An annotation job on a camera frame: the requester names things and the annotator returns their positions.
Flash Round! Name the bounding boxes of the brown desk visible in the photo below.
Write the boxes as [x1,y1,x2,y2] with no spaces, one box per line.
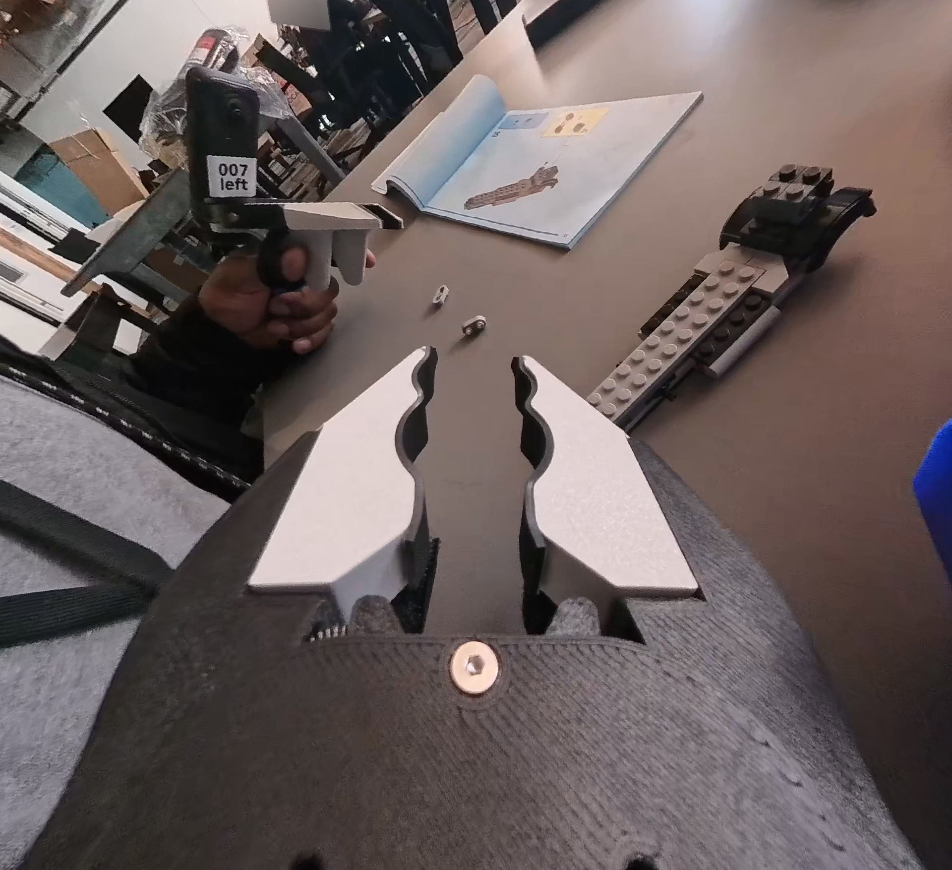
[260,0,952,849]

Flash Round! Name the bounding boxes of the person's left hand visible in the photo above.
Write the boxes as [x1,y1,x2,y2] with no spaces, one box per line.
[197,251,342,356]

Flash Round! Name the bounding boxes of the black strap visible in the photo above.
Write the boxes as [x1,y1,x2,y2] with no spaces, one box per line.
[0,477,176,651]

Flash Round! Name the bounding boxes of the blue plastic bin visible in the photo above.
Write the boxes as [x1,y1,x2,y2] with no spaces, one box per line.
[913,418,952,584]

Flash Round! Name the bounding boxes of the person's left forearm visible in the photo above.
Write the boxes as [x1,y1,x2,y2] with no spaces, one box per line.
[122,305,269,484]

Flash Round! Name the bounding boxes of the cardboard box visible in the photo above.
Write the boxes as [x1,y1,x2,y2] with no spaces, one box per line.
[48,128,146,216]

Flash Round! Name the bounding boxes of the grey fleece garment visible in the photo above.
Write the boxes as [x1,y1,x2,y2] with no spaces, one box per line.
[0,372,254,870]

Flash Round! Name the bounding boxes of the brick instruction booklet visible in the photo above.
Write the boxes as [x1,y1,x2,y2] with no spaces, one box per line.
[370,74,704,249]

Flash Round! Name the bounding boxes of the black screen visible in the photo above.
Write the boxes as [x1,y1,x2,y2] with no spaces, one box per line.
[103,74,155,142]

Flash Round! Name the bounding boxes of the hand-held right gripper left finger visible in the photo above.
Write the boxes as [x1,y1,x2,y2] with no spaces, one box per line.
[247,345,441,636]

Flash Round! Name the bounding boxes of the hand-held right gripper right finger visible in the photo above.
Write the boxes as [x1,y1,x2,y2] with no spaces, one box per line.
[512,354,702,636]

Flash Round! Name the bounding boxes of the grey and black brick model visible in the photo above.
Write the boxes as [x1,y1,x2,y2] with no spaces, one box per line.
[586,163,879,434]

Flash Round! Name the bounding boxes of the clear plastic wrap bundle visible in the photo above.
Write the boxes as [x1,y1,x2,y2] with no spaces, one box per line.
[141,25,298,164]

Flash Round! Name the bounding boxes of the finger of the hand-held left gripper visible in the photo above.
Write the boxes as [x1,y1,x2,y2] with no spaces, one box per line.
[281,202,405,288]

